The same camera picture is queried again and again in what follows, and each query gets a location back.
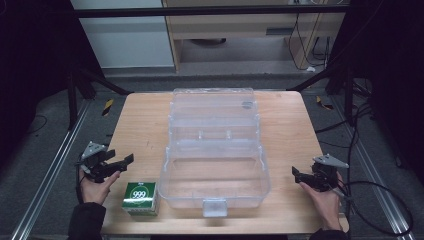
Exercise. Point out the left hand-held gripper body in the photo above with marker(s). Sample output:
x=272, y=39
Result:
x=96, y=163

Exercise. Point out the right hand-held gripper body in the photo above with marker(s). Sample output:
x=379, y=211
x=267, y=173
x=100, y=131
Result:
x=325, y=173

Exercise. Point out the person's left hand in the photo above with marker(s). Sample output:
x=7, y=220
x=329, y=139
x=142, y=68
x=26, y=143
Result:
x=95, y=190

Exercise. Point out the person's right hand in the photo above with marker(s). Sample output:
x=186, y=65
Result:
x=325, y=206

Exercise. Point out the green medicine box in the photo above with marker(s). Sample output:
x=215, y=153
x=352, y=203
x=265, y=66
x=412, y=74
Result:
x=140, y=199

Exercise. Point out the yellow black tape strip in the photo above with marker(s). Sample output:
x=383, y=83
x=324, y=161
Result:
x=323, y=103
x=107, y=107

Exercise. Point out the black metal stand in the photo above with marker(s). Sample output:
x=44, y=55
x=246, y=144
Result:
x=71, y=100
x=348, y=96

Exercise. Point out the clear plastic storage box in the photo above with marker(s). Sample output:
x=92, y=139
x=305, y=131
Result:
x=213, y=160

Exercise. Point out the black curtain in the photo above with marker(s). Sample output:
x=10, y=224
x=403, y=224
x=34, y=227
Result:
x=30, y=66
x=393, y=83

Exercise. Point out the white cabinet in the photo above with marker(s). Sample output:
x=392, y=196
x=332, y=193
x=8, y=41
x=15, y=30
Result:
x=126, y=43

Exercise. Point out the light wooden desk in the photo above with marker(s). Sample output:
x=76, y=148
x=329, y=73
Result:
x=240, y=26

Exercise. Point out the black horizontal bar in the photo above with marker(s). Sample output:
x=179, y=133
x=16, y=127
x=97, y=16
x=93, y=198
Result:
x=200, y=12

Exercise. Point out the aluminium floor rail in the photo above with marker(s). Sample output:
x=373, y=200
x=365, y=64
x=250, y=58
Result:
x=373, y=173
x=50, y=170

